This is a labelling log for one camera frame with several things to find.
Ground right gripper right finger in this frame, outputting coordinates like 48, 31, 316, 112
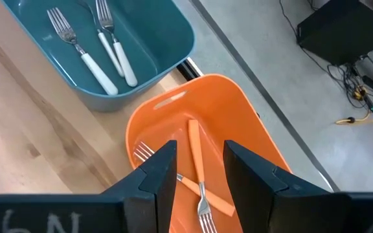
223, 140, 333, 233

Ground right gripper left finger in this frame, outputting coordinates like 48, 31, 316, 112
102, 140, 177, 233

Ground orange-handled silver fork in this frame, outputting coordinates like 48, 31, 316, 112
133, 140, 236, 217
188, 118, 219, 233

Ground orange plastic bin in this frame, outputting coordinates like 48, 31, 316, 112
125, 73, 293, 233

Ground dark teal plastic bin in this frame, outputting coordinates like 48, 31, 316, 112
0, 0, 196, 113

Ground black power strip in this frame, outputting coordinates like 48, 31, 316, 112
363, 94, 373, 114

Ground black computer tower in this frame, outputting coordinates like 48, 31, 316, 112
295, 0, 373, 67

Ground yellow extension cord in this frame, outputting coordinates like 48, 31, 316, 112
334, 109, 373, 126

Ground tangled black floor cables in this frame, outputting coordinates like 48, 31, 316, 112
278, 0, 373, 116

